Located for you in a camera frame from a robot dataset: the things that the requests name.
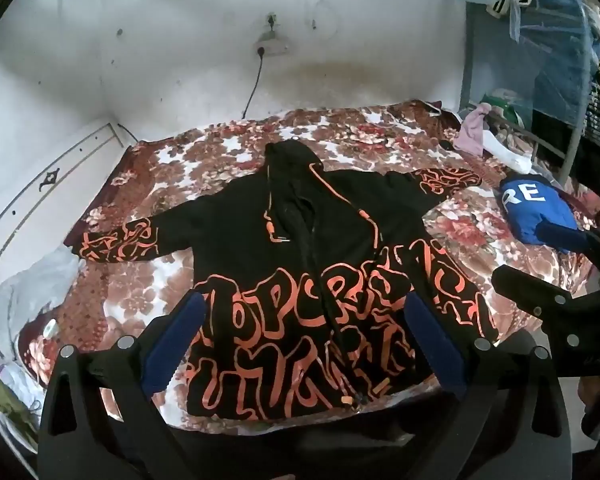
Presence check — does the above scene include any green cloth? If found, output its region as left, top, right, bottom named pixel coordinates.
left=480, top=89, right=527, bottom=126

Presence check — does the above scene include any wall power socket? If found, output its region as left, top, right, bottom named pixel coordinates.
left=252, top=32, right=291, bottom=58

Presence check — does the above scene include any blue garment with white letters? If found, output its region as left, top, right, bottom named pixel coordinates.
left=497, top=174, right=593, bottom=256

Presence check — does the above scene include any white cloth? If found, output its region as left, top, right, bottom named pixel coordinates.
left=482, top=130, right=531, bottom=171

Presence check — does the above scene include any white headboard panel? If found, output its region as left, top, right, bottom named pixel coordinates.
left=0, top=122, right=136, bottom=261

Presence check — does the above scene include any pale grey cloth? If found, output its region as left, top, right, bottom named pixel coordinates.
left=0, top=247, right=86, bottom=361

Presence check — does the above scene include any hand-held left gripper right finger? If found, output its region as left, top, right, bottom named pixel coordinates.
left=404, top=290, right=574, bottom=480

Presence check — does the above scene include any black hoodie with orange print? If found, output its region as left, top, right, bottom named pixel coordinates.
left=75, top=140, right=498, bottom=421

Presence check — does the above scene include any green and white bag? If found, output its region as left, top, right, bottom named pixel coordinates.
left=0, top=360, right=46, bottom=443

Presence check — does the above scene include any grey metal bunk bed frame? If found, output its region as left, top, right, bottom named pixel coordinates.
left=460, top=0, right=596, bottom=186

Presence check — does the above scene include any floral brown and white blanket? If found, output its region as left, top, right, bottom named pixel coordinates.
left=17, top=100, right=600, bottom=436

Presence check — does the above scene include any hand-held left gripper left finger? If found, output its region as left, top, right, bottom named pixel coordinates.
left=37, top=291, right=207, bottom=480

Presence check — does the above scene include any pink cloth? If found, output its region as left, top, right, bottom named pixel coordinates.
left=452, top=102, right=493, bottom=158

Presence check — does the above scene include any black power cable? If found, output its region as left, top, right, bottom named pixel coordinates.
left=242, top=50, right=267, bottom=118

